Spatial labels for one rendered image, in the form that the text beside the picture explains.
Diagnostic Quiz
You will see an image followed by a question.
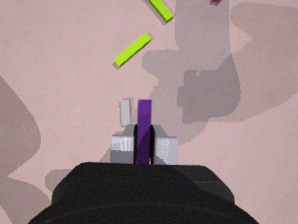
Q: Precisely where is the lime green rod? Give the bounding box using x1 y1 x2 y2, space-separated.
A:
114 33 151 67
148 0 173 23

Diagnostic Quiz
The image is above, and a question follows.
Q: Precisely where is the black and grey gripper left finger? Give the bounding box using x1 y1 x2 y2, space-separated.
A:
110 124 138 164

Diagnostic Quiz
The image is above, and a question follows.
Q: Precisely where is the purple rod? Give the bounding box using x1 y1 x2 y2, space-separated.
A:
136 99 152 164

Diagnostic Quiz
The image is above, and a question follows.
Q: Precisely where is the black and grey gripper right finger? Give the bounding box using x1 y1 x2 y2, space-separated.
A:
149 125 179 165

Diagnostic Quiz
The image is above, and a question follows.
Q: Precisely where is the grey rectangular bar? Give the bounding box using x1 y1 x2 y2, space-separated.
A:
121 99 131 125

